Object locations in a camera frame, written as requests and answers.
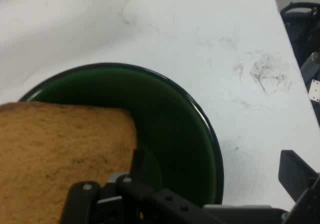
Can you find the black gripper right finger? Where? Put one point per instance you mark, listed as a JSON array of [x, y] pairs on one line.
[[297, 179]]

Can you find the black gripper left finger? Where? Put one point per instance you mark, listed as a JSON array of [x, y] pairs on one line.
[[150, 199]]

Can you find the dark green round plate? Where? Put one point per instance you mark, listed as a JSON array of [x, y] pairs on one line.
[[175, 133]]

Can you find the white tag with dots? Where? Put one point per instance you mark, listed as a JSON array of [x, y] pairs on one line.
[[315, 91]]

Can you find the brown toast bread slice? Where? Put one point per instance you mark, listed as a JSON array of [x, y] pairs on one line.
[[50, 159]]

